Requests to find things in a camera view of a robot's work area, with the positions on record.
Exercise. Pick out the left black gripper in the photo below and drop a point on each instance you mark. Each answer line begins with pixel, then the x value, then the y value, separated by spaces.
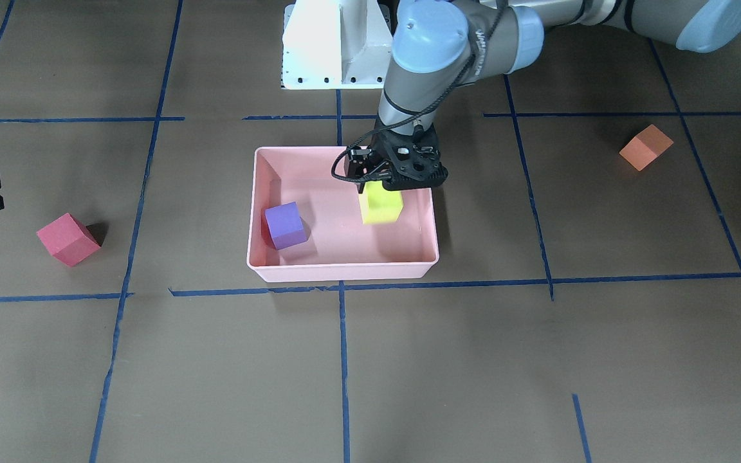
pixel 365 168

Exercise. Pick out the yellow foam cube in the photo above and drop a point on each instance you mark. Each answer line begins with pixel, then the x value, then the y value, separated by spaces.
pixel 378 205

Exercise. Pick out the purple foam cube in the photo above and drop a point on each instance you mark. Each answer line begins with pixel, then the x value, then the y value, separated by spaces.
pixel 285 225

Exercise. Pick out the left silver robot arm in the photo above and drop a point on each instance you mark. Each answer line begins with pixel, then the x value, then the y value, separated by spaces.
pixel 439 46

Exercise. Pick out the pink plastic bin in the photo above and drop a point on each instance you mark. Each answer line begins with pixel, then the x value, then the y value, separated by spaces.
pixel 338 246

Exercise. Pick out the pink foam cube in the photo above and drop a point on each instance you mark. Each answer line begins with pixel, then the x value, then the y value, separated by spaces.
pixel 68 240

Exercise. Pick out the orange foam cube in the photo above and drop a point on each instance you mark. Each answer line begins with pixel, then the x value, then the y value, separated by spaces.
pixel 645 147

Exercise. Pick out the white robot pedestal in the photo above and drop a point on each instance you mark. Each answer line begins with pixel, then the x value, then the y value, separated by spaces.
pixel 336 45

